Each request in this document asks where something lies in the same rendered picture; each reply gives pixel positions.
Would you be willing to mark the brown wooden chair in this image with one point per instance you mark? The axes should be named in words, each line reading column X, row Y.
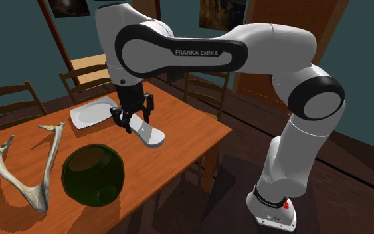
column 206, row 87
column 86, row 89
column 11, row 107

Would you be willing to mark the dark green round vase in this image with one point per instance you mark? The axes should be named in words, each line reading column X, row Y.
column 89, row 184

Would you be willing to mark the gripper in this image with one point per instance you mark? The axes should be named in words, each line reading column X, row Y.
column 131, row 95

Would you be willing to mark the white flat oblong object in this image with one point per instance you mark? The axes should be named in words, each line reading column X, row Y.
column 149, row 134

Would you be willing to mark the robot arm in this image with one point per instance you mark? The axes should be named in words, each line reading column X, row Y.
column 280, row 48

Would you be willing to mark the white square plate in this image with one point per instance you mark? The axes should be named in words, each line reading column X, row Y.
column 91, row 114

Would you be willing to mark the pale forked bone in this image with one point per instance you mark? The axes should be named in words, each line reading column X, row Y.
column 49, row 162

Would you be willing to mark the orange wooden table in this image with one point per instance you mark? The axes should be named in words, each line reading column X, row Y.
column 180, row 136

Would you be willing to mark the dark wall picture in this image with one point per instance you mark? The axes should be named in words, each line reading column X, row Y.
column 68, row 7
column 220, row 14

